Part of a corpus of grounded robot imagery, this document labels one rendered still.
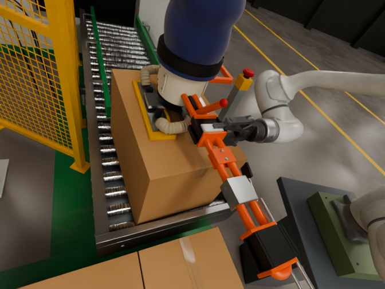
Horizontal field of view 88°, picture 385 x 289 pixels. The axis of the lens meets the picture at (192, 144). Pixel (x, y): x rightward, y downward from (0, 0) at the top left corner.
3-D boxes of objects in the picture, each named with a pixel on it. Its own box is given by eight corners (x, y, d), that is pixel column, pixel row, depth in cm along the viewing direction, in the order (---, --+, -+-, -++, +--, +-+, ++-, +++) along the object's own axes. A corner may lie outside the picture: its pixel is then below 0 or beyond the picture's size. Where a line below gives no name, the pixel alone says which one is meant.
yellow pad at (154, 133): (132, 83, 88) (133, 73, 85) (154, 84, 93) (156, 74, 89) (149, 141, 69) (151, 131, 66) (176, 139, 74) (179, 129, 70)
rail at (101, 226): (80, 27, 218) (78, 8, 205) (86, 28, 220) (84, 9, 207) (95, 250, 90) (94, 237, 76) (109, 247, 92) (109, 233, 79)
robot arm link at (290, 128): (262, 148, 77) (253, 116, 80) (289, 145, 84) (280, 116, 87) (285, 139, 68) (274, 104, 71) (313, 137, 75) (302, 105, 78)
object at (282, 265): (239, 237, 45) (250, 229, 42) (262, 228, 48) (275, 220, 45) (258, 278, 41) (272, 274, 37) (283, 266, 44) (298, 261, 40)
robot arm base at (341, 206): (358, 202, 100) (368, 196, 96) (383, 249, 84) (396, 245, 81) (327, 192, 98) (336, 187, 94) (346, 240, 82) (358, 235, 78)
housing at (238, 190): (217, 187, 53) (225, 178, 50) (238, 183, 56) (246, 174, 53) (230, 212, 49) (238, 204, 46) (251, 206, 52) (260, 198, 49)
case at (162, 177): (110, 129, 119) (111, 68, 91) (172, 124, 138) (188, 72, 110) (136, 227, 87) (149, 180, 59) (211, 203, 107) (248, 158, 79)
